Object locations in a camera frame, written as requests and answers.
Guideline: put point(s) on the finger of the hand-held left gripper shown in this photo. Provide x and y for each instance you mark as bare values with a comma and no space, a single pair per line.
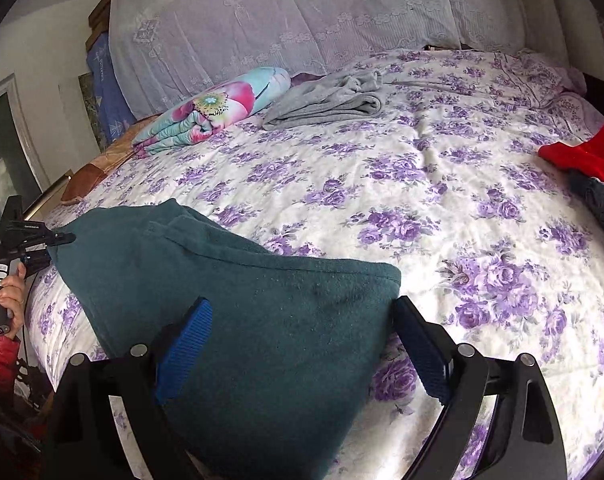
37,262
62,238

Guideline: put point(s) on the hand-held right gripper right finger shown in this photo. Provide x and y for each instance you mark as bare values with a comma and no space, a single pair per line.
422,350

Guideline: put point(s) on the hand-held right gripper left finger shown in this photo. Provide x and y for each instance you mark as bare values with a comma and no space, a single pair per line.
187,350

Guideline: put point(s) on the teal pants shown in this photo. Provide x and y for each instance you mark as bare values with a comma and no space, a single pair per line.
257,310

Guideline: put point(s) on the person's left hand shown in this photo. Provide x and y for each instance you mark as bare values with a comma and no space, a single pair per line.
14,295

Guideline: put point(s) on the brown satin pillow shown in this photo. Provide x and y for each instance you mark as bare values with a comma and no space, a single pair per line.
89,175

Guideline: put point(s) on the window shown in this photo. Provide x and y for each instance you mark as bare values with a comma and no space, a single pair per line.
7,150

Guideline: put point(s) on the green patterned cloth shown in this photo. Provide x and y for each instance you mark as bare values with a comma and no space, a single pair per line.
89,110

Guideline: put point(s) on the blue patterned pillow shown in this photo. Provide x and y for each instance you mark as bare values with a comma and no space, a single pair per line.
107,100

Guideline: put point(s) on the purple floral bed sheet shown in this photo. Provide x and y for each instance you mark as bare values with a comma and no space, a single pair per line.
432,185

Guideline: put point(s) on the folded turquoise floral quilt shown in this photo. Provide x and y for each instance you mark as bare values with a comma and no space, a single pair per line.
217,105

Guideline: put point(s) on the blue jeans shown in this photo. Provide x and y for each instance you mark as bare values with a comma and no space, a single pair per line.
602,200

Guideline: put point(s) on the red garment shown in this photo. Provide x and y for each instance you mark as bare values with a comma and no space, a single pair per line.
592,155

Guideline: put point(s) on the grey cloth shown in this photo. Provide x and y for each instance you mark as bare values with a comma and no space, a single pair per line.
327,102

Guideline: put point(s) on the dark purple cloth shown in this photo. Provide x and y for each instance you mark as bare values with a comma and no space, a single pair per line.
304,78

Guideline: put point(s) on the purple floral pillow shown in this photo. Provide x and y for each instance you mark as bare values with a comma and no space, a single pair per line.
547,80

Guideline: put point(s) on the white lace cover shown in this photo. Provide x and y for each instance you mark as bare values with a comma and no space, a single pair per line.
282,10

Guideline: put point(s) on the gold bed frame rail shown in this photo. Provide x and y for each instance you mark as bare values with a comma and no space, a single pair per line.
47,192

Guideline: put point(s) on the brown wooden frame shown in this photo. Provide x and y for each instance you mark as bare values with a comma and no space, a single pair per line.
99,15

